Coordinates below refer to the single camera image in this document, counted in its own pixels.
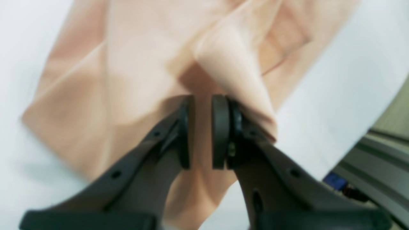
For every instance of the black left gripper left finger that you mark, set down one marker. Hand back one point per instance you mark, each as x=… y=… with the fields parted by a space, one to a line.
x=130 y=195

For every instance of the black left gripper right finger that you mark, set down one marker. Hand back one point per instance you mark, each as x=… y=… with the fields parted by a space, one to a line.
x=278 y=193

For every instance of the peach T-shirt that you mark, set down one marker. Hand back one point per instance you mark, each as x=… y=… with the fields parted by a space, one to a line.
x=119 y=66

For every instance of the aluminium frame rail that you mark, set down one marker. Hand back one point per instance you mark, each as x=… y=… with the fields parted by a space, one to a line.
x=378 y=164

